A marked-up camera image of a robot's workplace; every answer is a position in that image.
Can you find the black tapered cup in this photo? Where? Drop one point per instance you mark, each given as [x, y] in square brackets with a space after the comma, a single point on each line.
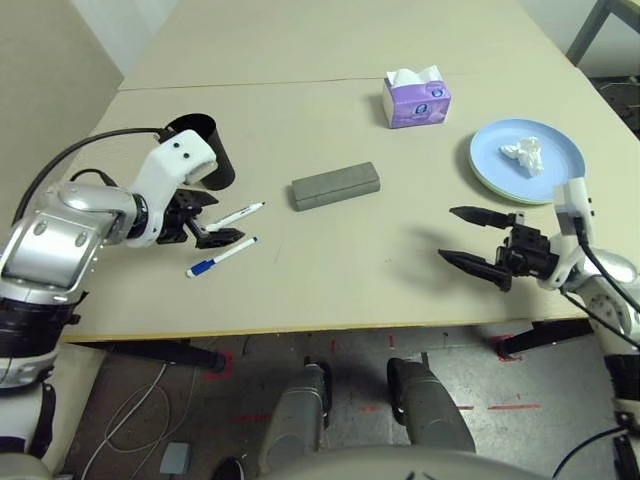
[220, 160]

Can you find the side table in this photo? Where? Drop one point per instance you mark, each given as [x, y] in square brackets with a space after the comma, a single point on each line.
[590, 25]

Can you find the black table foot bar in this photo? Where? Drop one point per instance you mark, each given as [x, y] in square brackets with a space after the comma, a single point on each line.
[165, 355]
[545, 337]

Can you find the grey robot leg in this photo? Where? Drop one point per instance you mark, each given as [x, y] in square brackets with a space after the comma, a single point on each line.
[430, 410]
[295, 415]

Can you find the white marker blue cap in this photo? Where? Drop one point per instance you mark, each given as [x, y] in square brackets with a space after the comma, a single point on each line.
[225, 255]

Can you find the white tissue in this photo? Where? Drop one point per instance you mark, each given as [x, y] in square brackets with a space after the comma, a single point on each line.
[522, 157]

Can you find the purple tissue pack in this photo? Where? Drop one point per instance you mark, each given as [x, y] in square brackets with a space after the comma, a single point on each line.
[415, 107]

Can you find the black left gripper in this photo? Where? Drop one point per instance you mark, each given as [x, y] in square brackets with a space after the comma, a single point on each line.
[175, 220]

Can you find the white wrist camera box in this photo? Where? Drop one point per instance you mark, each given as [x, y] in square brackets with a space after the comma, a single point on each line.
[170, 160]
[572, 200]

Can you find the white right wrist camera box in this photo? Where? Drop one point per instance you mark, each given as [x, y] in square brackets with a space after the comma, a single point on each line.
[572, 200]

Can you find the grey robot left leg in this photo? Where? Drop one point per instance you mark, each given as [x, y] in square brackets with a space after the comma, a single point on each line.
[295, 415]

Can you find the blue plastic plate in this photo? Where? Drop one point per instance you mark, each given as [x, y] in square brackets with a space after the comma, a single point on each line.
[555, 155]

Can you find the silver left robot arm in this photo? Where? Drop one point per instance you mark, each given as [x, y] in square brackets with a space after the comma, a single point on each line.
[60, 225]

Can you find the black robot foot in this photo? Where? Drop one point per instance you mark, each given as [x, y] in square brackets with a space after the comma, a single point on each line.
[228, 469]

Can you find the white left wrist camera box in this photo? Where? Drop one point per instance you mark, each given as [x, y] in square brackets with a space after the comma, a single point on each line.
[170, 160]

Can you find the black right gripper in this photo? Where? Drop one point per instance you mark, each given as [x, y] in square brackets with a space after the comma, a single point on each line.
[525, 250]

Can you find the grey floor pedal box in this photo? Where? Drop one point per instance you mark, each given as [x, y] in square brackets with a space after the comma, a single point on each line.
[175, 457]

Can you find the grey robot right leg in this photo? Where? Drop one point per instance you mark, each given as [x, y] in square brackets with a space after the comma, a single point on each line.
[430, 410]

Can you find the white marker black cap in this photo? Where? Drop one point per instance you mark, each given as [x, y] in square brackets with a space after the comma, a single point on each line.
[240, 213]

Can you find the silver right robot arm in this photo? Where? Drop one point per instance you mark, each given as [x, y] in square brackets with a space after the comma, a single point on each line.
[610, 270]

